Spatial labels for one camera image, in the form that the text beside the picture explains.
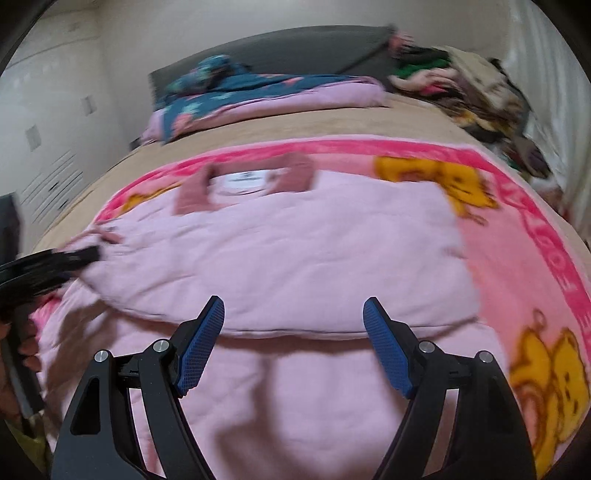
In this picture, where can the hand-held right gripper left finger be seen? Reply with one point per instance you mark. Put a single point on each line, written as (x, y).
(203, 341)

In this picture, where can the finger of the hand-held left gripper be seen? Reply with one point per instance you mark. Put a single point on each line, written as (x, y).
(84, 257)

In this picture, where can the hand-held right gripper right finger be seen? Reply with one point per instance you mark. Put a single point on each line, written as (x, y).
(385, 344)

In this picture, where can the light pink padded jacket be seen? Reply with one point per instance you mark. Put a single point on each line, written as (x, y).
(286, 258)

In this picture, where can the pile of mixed clothes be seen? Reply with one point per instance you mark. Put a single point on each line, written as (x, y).
(475, 87)

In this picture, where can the person's left hand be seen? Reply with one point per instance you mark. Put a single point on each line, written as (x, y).
(30, 344)

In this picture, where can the dark nightstand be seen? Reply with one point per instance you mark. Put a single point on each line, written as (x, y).
(134, 143)

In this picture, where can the white wardrobe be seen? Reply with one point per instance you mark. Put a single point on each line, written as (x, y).
(55, 120)

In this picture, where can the pink printed blanket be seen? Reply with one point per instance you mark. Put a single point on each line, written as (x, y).
(512, 258)

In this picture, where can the yellow-green cloth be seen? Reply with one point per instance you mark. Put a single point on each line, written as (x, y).
(23, 443)

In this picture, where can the dark blue floral pillow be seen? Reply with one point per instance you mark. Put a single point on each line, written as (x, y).
(207, 69)

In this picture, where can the beige bed sheet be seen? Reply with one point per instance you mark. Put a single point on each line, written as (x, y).
(332, 121)

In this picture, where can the floral quilt with pink lining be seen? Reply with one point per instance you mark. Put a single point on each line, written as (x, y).
(286, 99)

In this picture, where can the grey headboard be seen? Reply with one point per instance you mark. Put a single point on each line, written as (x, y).
(300, 50)

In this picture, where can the white satin curtain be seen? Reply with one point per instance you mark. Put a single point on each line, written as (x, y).
(554, 92)

